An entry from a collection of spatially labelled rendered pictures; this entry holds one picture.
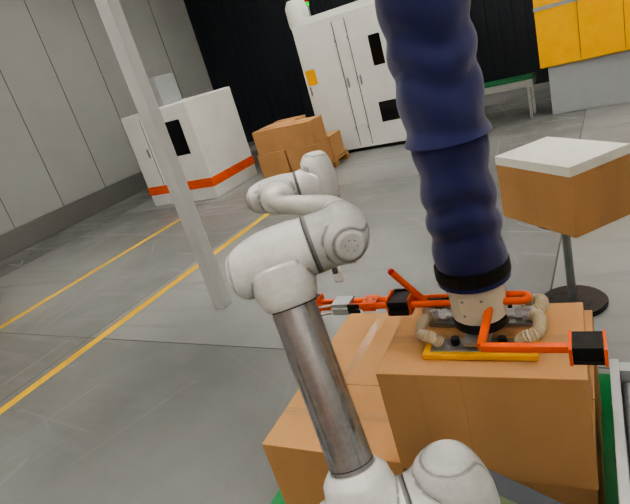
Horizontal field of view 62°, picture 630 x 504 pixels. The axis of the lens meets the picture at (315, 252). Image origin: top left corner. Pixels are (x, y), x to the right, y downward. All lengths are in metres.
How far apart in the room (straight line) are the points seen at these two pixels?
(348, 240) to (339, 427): 0.39
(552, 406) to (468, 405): 0.23
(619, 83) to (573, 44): 0.86
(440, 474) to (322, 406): 0.27
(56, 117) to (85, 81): 1.15
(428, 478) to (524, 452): 0.65
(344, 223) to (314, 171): 0.58
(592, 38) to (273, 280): 8.00
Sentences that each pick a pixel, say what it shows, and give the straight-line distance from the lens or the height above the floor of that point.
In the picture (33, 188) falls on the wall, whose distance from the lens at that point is 11.41.
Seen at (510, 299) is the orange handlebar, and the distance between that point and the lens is 1.67.
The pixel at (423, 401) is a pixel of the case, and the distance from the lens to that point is 1.72.
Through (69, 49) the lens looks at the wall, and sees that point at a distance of 12.63.
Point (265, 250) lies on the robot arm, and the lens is 1.08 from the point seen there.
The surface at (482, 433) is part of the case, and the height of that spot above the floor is 0.73.
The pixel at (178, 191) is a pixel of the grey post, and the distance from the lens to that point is 4.52.
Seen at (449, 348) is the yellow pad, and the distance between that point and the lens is 1.70.
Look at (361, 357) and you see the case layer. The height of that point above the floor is 0.54.
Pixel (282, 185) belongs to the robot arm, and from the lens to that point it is 1.60.
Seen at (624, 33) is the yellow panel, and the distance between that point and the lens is 8.80.
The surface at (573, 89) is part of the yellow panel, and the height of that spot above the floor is 0.33.
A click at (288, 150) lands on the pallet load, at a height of 0.51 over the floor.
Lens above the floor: 1.92
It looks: 21 degrees down
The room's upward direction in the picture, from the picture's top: 17 degrees counter-clockwise
